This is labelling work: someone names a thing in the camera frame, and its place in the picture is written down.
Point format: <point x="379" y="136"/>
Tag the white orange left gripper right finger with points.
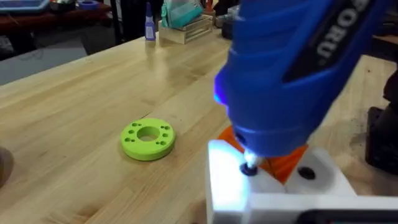
<point x="323" y="183"/>

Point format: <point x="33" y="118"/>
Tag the white orange left gripper left finger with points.
<point x="224" y="180"/>

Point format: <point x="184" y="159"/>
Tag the blue electric screwdriver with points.
<point x="273" y="77"/>

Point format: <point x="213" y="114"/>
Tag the green disc with holes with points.
<point x="148" y="139"/>

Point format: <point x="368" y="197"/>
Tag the grey and black tool heap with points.
<point x="224" y="23"/>

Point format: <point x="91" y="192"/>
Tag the wooden crate with teal packs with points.
<point x="186" y="21"/>

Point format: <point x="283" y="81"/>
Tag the glue bottle with blue cap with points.
<point x="150" y="26"/>

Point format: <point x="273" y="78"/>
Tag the brown rounded object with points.
<point x="4" y="166"/>

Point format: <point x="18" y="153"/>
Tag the blue tape roll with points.
<point x="88" y="4"/>

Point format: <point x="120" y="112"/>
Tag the red-brown workbench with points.
<point x="46" y="19"/>

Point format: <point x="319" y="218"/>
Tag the blue tray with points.
<point x="21" y="4"/>

